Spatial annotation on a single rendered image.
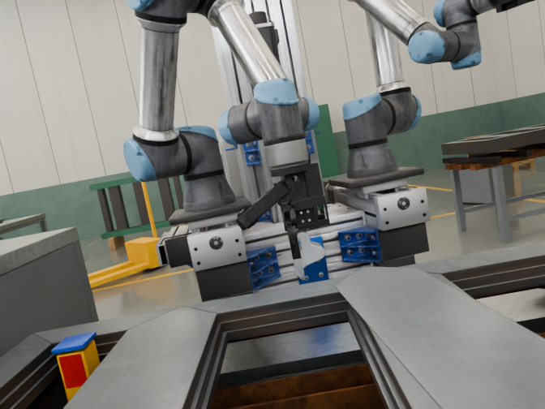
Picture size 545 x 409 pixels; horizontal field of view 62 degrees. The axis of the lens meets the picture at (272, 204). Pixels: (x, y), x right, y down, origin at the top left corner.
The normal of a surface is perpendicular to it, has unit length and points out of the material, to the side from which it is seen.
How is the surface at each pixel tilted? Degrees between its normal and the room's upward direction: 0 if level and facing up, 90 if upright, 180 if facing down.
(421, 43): 90
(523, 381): 0
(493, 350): 0
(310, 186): 89
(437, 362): 0
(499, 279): 90
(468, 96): 90
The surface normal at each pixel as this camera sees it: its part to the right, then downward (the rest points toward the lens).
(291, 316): 0.00, 0.12
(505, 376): -0.18, -0.98
